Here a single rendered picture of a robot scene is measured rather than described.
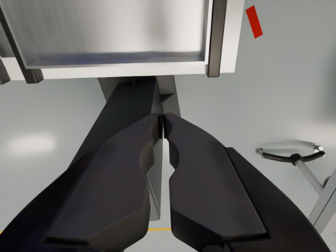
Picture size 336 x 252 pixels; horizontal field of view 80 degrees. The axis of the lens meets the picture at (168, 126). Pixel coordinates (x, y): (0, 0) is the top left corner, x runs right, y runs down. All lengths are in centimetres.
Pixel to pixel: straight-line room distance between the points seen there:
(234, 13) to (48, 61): 28
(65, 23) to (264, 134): 146
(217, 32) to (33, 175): 193
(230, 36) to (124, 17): 15
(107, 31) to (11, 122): 151
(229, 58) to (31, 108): 145
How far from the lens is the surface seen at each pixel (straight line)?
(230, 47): 34
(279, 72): 143
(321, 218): 155
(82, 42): 35
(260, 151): 168
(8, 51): 41
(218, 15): 31
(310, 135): 179
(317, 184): 156
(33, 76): 38
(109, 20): 33
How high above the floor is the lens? 120
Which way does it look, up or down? 58 degrees down
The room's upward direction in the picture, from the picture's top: 180 degrees counter-clockwise
